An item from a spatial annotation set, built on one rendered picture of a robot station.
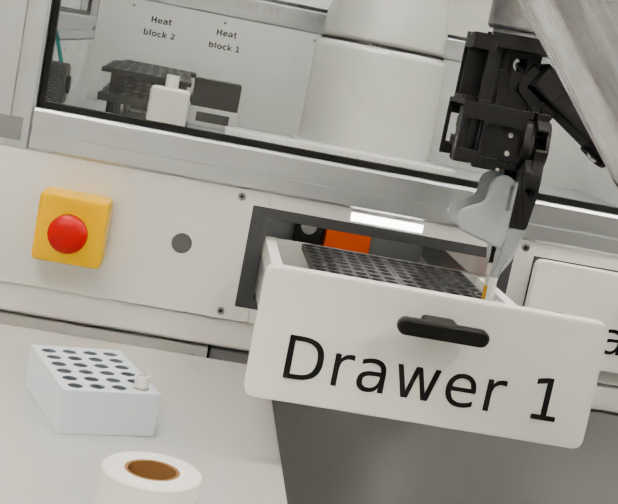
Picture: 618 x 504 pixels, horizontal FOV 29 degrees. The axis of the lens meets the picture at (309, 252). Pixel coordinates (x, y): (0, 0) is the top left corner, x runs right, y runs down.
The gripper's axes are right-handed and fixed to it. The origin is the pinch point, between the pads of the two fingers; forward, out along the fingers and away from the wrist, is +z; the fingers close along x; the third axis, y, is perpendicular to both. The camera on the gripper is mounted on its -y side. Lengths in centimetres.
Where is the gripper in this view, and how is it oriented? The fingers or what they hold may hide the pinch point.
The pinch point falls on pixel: (502, 262)
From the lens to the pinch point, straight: 109.2
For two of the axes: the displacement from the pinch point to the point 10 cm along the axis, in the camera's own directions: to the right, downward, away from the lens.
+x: 0.8, 1.8, -9.8
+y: -9.8, -1.7, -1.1
